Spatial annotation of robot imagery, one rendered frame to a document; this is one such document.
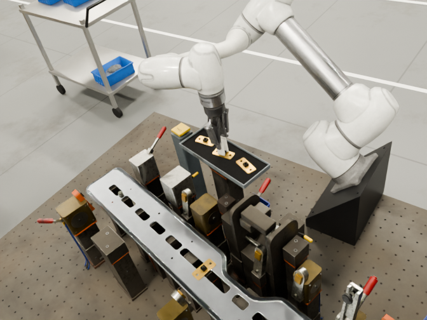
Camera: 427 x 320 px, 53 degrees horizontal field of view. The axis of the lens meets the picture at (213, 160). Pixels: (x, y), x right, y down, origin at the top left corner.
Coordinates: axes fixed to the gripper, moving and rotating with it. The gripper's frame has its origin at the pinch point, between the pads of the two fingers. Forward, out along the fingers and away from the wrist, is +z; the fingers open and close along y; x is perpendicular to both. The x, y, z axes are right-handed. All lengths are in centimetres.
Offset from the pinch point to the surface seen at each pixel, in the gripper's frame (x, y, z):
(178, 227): -5.3, 28.1, 20.0
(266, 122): -70, -148, 120
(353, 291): 63, 35, 0
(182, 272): 7.2, 43.1, 20.0
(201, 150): -9.2, 2.0, 4.0
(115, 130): -192, -88, 120
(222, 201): 8.8, 16.8, 10.1
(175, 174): -14.8, 13.3, 9.0
